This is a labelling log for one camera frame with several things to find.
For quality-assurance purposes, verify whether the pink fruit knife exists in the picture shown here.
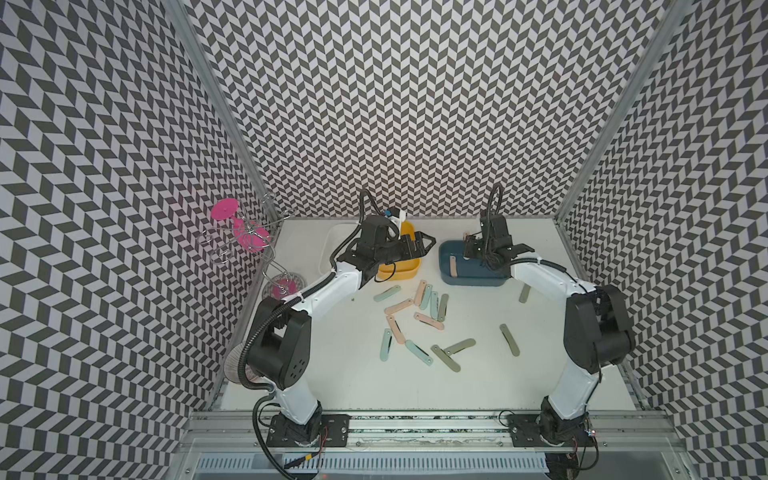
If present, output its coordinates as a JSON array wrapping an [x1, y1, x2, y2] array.
[[384, 299, 414, 316], [386, 315, 406, 345], [449, 255, 459, 278], [414, 313, 444, 331], [413, 280, 427, 306]]

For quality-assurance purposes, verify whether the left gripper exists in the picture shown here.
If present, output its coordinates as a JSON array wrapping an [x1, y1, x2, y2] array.
[[376, 229, 437, 263]]

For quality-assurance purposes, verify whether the mint fruit knife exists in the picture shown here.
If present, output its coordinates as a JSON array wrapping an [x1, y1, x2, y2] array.
[[379, 328, 394, 362], [429, 291, 439, 320], [419, 284, 433, 310], [405, 339, 434, 366], [373, 285, 402, 302]]

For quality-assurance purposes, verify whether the mint fruit knife far left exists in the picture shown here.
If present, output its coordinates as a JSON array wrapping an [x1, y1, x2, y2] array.
[[373, 285, 402, 302]]

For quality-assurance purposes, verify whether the mint fruit knife upper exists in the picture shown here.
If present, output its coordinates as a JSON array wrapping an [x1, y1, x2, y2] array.
[[419, 284, 433, 310]]

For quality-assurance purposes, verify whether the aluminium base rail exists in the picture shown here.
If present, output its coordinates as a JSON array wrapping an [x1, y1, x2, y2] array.
[[180, 408, 684, 453]]

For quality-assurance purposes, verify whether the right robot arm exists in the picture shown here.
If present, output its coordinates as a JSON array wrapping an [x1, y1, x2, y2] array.
[[464, 182, 636, 446]]

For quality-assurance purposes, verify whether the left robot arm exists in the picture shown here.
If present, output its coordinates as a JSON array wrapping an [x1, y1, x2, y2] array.
[[235, 189, 436, 445]]

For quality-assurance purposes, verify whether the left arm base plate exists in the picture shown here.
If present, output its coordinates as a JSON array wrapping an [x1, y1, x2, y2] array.
[[266, 413, 351, 448]]

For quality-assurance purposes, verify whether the dark teal storage box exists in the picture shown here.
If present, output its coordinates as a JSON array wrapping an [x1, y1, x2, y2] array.
[[438, 240, 511, 287]]

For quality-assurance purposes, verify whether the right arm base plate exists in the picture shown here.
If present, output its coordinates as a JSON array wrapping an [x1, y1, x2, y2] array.
[[505, 412, 594, 449]]

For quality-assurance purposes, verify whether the mint fruit knife middle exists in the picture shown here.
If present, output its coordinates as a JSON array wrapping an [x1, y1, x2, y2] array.
[[429, 291, 439, 320]]

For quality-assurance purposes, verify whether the olive fruit knife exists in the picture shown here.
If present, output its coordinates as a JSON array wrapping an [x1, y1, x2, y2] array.
[[518, 284, 531, 304], [436, 294, 449, 323], [431, 345, 461, 373], [499, 324, 521, 357]]

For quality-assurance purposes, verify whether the white storage box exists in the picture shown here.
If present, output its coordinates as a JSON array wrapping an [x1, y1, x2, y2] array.
[[318, 223, 357, 275]]

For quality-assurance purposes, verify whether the mint fruit knife lower left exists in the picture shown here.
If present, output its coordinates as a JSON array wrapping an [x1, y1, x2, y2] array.
[[379, 328, 394, 362]]

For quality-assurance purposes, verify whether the olive fruit knife lower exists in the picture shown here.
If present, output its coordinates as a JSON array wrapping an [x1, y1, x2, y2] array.
[[431, 345, 461, 373]]

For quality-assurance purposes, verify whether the olive fruit knife far right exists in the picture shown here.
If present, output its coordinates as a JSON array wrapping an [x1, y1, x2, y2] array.
[[518, 284, 531, 304]]

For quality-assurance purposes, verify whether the yellow storage box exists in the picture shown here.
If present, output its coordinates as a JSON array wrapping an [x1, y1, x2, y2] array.
[[375, 221, 421, 282]]

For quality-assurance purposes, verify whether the olive fruit knife upper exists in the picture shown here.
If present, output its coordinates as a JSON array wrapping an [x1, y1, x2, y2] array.
[[436, 294, 449, 323]]

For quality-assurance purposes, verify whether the olive fruit knife angled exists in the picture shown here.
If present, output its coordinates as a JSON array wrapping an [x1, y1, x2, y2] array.
[[443, 338, 476, 356]]

